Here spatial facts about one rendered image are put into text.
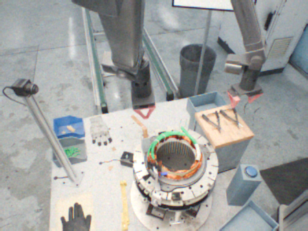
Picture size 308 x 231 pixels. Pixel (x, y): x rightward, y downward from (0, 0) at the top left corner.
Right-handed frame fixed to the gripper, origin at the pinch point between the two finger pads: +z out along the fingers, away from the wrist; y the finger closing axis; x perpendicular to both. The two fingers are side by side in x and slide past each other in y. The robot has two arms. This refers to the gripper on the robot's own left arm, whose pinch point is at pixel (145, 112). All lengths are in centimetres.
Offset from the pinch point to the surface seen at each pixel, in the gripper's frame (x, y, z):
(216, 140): 28.0, -2.4, 26.0
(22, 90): -35.9, -6.0, -10.2
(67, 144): -46, -27, 48
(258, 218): 34, 29, 30
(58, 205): -46, 6, 50
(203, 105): 31, -31, 35
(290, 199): 109, -8, 137
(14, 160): -128, -73, 125
